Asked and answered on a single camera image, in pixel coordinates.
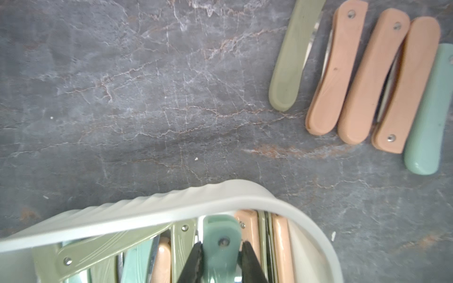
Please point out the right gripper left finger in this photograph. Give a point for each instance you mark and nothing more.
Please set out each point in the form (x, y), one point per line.
(194, 267)

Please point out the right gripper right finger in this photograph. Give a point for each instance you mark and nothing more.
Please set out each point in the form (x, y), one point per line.
(250, 267)

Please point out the teal knife second row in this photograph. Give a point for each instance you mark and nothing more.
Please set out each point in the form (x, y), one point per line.
(221, 243)

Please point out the white plastic storage box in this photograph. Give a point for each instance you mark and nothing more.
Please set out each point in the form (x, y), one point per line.
(17, 265)

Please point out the teal folding fruit knife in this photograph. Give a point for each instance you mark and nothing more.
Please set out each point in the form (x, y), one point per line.
(422, 152)

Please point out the olive fruit knife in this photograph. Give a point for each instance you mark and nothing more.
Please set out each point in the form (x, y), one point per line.
(295, 49)

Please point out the pink folding fruit knife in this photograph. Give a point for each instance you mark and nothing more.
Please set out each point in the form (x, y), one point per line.
(346, 32)

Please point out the olive knife second row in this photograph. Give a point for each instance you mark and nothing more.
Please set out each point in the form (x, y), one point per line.
(182, 240)

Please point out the pink knife second row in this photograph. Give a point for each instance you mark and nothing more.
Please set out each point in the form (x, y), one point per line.
(248, 221)

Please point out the olive folding knife top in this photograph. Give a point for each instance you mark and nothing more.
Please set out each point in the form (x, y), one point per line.
(57, 263)

